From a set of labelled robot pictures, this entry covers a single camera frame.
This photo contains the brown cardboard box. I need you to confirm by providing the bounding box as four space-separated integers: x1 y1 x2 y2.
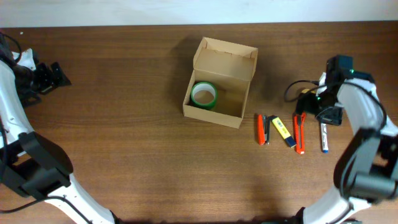
183 37 258 129

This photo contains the green tape roll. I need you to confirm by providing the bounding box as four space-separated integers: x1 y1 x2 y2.
190 82 218 110

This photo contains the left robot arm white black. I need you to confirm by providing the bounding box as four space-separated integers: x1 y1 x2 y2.
1 34 122 224

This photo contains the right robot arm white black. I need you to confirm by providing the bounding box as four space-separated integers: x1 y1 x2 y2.
292 55 397 223

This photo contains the blue white marker pen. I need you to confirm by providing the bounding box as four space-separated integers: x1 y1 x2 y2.
320 123 329 153

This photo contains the orange utility knife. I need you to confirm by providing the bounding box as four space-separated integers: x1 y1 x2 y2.
293 112 306 155

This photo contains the yellow highlighter marker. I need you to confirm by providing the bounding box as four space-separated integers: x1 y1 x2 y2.
271 116 297 147

